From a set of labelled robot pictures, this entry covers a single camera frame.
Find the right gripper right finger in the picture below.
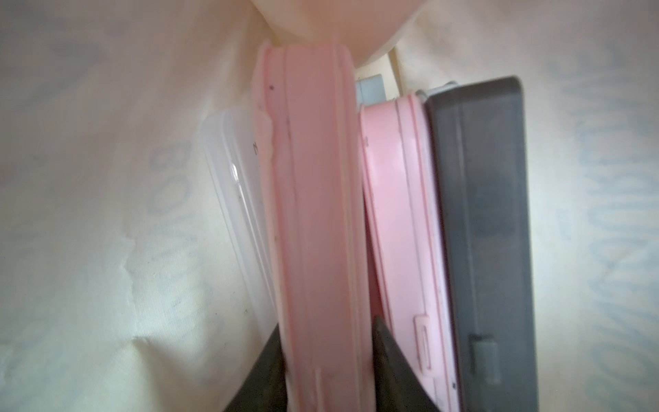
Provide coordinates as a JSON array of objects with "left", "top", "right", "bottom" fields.
[{"left": 372, "top": 317, "right": 439, "bottom": 412}]

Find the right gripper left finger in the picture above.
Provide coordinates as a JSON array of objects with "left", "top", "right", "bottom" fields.
[{"left": 224, "top": 326, "right": 288, "bottom": 412}]

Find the pink pencil case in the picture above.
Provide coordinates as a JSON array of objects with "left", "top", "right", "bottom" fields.
[
  {"left": 360, "top": 94, "right": 461, "bottom": 411},
  {"left": 252, "top": 41, "right": 376, "bottom": 411}
]

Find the cream floral canvas tote bag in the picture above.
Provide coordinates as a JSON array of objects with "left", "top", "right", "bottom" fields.
[{"left": 1, "top": 1, "right": 658, "bottom": 411}]

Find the dark grey pencil case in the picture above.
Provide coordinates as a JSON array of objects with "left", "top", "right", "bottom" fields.
[{"left": 425, "top": 77, "right": 539, "bottom": 411}]

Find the clear plastic pencil case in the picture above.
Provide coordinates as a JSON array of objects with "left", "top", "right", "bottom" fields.
[{"left": 201, "top": 105, "right": 277, "bottom": 342}]

